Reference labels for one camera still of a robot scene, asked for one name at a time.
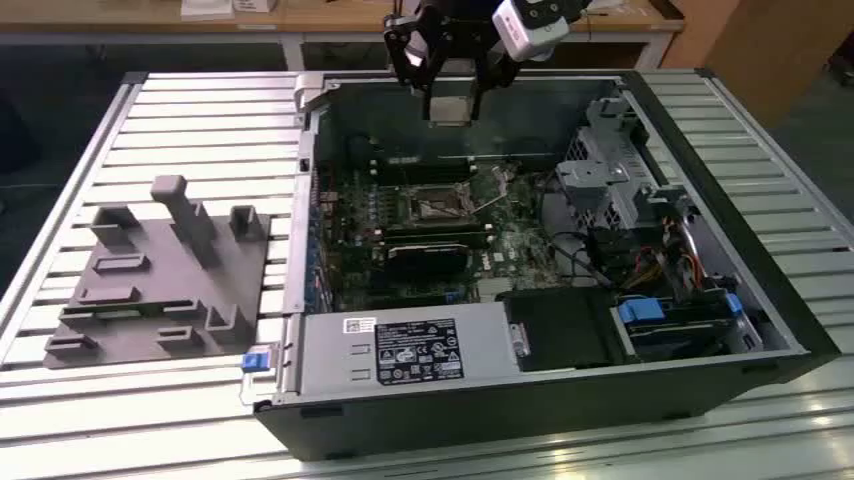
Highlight CPU socket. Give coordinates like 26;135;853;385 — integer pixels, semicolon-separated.
399;183;479;222

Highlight black graphics card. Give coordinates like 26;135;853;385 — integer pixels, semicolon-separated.
385;241;473;281

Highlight black open PC case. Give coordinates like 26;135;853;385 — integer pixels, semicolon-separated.
253;68;844;462

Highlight metal drive cage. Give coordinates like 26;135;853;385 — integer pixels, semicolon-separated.
557;97;702;231

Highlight green motherboard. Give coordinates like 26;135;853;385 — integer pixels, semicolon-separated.
310;159;576;314

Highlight hard disk in blue carrier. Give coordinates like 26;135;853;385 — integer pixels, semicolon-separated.
617;295;742;361

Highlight yellow and orange wires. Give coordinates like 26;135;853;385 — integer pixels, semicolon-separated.
626;247;706;291

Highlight wooden desk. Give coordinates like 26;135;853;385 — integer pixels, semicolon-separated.
0;0;686;71

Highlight green RAM stick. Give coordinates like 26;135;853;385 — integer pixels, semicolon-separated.
93;304;169;319

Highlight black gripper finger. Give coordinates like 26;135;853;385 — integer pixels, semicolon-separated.
383;14;446;120
470;47;522;120

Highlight grey flat cable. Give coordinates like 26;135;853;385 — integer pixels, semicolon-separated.
672;214;704;301

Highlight black plastic fan shroud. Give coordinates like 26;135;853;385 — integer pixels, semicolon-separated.
500;287;629;372

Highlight black RAM stick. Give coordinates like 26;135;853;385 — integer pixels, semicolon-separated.
385;231;494;246
383;223;489;237

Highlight grey parts rack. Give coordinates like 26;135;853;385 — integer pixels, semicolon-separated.
40;174;275;370

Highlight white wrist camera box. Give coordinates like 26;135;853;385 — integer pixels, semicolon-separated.
492;0;574;64

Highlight brown wooden cabinet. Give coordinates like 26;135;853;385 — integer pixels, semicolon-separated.
660;0;854;129

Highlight black wire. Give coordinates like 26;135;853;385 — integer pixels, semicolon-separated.
550;232;616;289

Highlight thin wire locking lever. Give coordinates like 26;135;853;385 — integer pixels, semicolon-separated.
470;193;509;215

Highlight grey power supply unit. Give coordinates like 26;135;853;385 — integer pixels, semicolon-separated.
293;301;522;396

